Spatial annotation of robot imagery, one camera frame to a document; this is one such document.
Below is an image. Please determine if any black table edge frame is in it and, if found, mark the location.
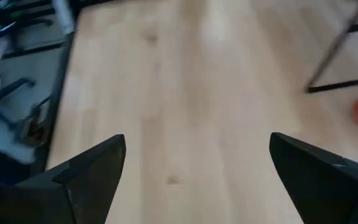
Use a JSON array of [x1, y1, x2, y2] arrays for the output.
[[29, 30, 76, 178]]

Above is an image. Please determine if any white pole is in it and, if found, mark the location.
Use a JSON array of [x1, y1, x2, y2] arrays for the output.
[[51, 0, 76, 35]]

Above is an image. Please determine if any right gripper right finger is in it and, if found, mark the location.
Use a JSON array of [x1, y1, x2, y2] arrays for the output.
[[269, 133, 358, 224]]

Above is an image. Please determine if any black office chair base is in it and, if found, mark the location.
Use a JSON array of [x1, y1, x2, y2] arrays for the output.
[[0, 76, 54, 131]]

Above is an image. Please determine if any black frame wooden shelf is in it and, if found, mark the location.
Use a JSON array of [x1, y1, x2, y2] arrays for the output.
[[305, 0, 358, 94]]

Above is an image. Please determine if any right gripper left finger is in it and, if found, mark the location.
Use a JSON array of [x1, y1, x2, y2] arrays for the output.
[[0, 134, 126, 224]]

